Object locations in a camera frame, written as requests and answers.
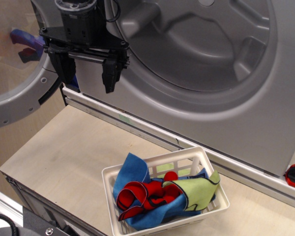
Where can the white plastic laundry basket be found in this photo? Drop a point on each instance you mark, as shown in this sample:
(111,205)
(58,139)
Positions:
(186,162)

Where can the red felt cloth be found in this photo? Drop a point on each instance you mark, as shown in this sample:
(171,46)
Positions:
(151,201)

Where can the black metal mounting plate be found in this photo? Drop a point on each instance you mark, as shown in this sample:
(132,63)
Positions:
(40,227)

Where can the blue felt cloth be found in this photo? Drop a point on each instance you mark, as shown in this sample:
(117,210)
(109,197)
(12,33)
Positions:
(136,169)

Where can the purple clamp handle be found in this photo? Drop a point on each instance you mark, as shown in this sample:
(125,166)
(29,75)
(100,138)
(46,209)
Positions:
(34,45)

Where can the white aluminium base rail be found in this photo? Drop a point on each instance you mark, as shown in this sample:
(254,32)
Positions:
(275,187)

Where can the light green felt cloth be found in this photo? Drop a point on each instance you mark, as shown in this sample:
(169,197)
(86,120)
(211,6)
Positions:
(198,190)

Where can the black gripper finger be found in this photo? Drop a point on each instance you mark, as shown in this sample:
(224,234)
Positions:
(64,66)
(112,68)

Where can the grey toy washing machine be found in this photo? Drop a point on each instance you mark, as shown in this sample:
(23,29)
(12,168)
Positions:
(220,73)

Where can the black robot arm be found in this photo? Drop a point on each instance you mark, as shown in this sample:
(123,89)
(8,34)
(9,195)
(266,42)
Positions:
(93,55)

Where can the round transparent washer door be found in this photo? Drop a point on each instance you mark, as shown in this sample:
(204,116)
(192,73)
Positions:
(24,87)

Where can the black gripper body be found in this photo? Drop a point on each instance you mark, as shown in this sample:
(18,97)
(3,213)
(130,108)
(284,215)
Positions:
(86,29)

